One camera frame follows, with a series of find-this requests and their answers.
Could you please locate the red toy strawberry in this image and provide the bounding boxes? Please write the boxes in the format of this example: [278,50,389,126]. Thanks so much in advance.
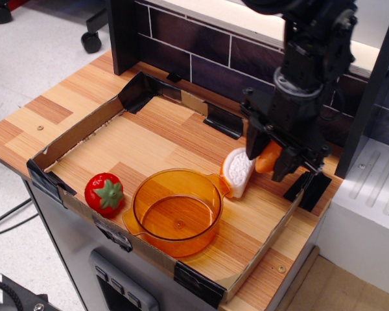
[84,172,124,216]

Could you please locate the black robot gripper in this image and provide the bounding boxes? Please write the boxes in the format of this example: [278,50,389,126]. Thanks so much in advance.
[241,68,331,182]

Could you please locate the black vertical post left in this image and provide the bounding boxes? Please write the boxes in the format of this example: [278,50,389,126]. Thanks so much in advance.
[106,0,140,75]

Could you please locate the orange transparent plastic pot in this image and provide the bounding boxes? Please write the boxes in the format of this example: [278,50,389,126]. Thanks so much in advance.
[122,169,230,258]

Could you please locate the orange toy carrot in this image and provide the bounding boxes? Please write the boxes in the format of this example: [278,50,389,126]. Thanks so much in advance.
[255,141,282,173]

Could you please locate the black vertical post right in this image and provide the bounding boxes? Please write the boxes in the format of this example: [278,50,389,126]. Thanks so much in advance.
[335,27,389,179]

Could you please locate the white orange toy sushi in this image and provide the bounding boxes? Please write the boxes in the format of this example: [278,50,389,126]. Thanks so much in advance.
[220,147,255,198]

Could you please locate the black office chair base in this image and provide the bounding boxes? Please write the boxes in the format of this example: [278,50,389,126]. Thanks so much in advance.
[80,8,108,54]

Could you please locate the black vertical post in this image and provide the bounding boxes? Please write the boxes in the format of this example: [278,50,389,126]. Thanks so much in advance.
[335,27,389,179]
[106,0,140,75]

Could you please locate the grey control panel with buttons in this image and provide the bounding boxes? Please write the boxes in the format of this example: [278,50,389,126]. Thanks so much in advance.
[89,250,159,311]

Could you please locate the white toy sink drainboard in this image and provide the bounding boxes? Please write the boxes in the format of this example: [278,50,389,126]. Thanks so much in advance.
[317,139,389,293]

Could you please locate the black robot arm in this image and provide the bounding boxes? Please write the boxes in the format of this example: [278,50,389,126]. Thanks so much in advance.
[241,1,357,182]

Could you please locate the black floor cables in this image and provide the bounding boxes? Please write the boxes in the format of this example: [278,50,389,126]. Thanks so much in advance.
[0,197,40,239]

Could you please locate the cardboard fence with black tape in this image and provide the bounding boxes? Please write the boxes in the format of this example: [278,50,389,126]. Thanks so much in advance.
[26,71,333,310]

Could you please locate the black metal bracket bottom left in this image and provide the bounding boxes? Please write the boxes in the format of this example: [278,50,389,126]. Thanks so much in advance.
[0,273,59,311]

